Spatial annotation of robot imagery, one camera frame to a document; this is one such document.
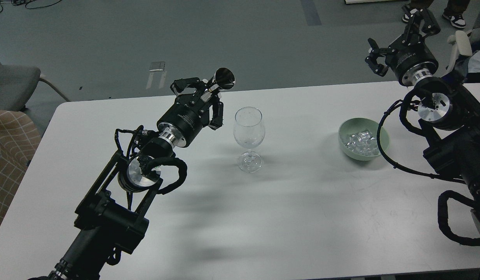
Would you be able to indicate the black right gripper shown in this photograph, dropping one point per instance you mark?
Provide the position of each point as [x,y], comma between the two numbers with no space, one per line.
[408,54]

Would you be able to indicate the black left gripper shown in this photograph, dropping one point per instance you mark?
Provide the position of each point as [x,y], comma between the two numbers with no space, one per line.
[190,113]

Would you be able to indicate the steel cocktail jigger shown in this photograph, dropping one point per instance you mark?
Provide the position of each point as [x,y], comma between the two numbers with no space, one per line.
[223,79]

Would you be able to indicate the clear ice cubes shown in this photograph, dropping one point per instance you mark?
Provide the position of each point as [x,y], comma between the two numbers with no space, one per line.
[363,143]

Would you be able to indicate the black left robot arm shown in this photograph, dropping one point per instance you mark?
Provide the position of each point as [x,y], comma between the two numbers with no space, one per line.
[111,216]

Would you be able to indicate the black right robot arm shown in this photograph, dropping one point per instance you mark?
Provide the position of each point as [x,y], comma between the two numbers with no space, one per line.
[440,109]

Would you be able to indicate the clear wine glass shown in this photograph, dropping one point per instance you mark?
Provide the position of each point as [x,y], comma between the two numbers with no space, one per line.
[249,132]

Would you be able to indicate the silver floor socket plate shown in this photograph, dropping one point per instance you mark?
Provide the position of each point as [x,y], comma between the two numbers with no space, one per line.
[157,66]

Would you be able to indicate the white black sneaker right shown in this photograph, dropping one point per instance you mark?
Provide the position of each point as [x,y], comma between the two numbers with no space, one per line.
[456,21]

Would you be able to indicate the white chair with clothes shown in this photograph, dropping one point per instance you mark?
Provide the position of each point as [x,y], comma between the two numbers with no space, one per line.
[465,54]

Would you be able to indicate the green bowl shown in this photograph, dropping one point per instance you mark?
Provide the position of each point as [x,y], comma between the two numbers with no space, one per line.
[358,124]

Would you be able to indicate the grey office chair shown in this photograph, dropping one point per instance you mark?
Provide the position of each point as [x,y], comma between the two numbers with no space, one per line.
[18,83]

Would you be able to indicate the beige checkered cushion chair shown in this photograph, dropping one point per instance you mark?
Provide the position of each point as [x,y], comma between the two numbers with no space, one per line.
[19,140]

